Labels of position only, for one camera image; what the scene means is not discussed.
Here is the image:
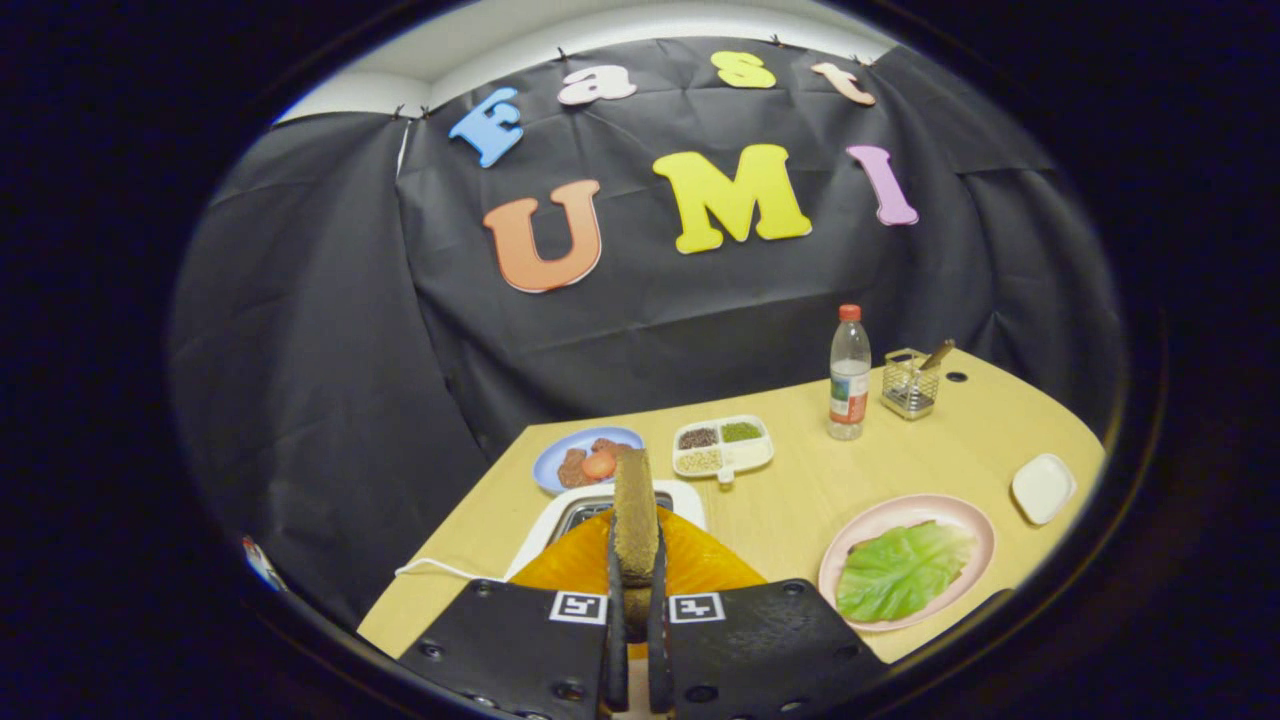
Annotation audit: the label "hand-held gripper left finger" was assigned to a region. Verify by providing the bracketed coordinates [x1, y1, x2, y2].
[400, 515, 629, 717]

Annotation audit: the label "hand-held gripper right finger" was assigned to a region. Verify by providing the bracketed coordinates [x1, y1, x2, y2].
[648, 512, 886, 717]

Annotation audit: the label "green lettuce leaf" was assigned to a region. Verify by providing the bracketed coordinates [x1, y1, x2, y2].
[835, 520, 977, 623]

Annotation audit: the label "brown toast slice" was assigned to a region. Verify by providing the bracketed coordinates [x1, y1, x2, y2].
[611, 449, 662, 633]

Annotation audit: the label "white toaster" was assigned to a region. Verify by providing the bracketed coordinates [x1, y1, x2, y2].
[503, 479, 708, 583]

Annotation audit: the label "brown meat pieces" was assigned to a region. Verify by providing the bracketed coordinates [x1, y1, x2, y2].
[556, 437, 635, 490]

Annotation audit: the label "pink plate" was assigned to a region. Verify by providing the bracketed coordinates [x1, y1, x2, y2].
[818, 493, 997, 633]

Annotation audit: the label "blue plate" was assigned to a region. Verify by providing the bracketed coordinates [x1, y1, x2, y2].
[531, 426, 646, 496]

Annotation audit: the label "white divided condiment tray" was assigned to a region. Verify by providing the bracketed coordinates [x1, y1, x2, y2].
[671, 414, 776, 486]

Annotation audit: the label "clear bottle red cap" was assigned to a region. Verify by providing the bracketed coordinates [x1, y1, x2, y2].
[827, 304, 873, 442]

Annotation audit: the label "small white plate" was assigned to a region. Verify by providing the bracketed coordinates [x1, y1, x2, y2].
[1011, 453, 1078, 527]

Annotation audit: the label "white toaster cable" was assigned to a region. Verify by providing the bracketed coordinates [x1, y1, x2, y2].
[394, 557, 511, 584]

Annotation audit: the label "wire mesh utensil holder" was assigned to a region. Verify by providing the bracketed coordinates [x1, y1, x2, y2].
[880, 347, 943, 421]

